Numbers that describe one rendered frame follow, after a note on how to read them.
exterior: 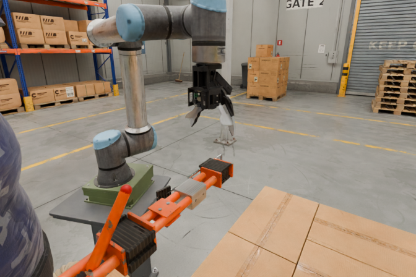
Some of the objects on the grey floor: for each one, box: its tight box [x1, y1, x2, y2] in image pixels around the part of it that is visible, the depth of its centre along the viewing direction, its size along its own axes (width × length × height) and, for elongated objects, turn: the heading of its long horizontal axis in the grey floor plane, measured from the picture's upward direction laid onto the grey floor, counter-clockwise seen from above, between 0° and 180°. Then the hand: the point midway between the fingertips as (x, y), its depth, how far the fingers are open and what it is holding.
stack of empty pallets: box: [371, 60, 416, 116], centre depth 627 cm, size 129×110×131 cm
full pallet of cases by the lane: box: [246, 45, 290, 101], centre depth 800 cm, size 121×102×174 cm
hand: (212, 130), depth 72 cm, fingers open, 14 cm apart
